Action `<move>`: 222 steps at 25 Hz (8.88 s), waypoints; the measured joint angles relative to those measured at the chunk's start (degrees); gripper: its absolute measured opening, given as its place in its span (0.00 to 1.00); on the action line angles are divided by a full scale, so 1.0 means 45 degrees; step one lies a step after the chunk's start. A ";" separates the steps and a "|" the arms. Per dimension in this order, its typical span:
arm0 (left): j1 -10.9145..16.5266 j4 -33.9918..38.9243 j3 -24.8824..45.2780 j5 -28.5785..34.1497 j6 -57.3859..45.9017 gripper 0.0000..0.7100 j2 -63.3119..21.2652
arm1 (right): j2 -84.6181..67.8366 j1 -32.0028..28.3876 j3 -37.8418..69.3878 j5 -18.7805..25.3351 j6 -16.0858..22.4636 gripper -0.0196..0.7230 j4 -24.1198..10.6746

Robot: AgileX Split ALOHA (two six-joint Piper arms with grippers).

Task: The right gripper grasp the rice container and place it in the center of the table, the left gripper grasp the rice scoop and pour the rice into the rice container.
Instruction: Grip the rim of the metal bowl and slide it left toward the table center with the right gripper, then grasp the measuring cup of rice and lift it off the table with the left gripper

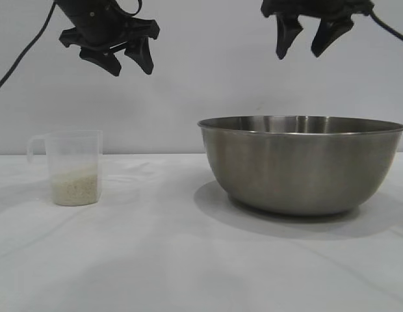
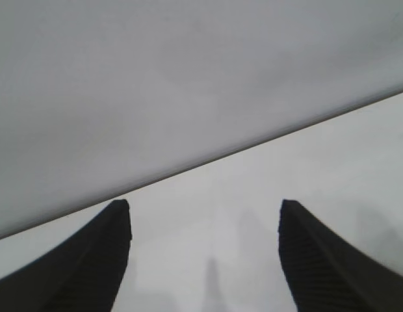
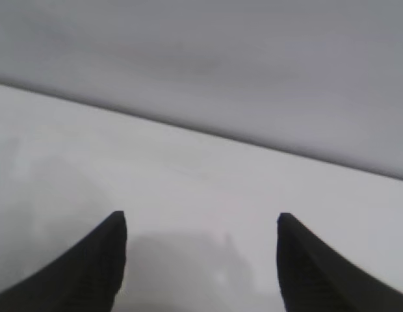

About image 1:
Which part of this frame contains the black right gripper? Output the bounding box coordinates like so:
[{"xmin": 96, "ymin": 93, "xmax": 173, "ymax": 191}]
[{"xmin": 261, "ymin": 0, "xmax": 374, "ymax": 61}]

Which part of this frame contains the clear plastic measuring cup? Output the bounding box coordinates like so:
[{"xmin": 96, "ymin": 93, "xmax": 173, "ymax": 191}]
[{"xmin": 27, "ymin": 129, "xmax": 103, "ymax": 206}]

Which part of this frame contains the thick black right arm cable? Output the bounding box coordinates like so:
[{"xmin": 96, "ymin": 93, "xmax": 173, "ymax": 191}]
[{"xmin": 365, "ymin": 8, "xmax": 403, "ymax": 48}]

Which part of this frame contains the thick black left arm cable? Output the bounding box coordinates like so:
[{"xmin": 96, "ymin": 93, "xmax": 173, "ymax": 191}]
[{"xmin": 0, "ymin": 2, "xmax": 58, "ymax": 97}]

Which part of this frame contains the white uncooked rice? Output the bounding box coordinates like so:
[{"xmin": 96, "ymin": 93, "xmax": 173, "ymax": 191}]
[{"xmin": 51, "ymin": 164, "xmax": 100, "ymax": 205}]

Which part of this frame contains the stainless steel mixing bowl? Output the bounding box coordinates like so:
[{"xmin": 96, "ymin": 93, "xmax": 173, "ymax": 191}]
[{"xmin": 197, "ymin": 114, "xmax": 403, "ymax": 217}]

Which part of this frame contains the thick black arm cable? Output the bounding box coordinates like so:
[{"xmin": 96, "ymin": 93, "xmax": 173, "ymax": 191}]
[
  {"xmin": 0, "ymin": 2, "xmax": 58, "ymax": 97},
  {"xmin": 365, "ymin": 8, "xmax": 403, "ymax": 48}
]

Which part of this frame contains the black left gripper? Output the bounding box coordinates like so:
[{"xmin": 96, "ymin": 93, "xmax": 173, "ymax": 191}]
[{"xmin": 54, "ymin": 0, "xmax": 162, "ymax": 77}]

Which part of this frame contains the thin black cable loop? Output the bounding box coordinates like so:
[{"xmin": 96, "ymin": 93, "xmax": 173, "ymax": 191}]
[{"xmin": 122, "ymin": 0, "xmax": 142, "ymax": 16}]

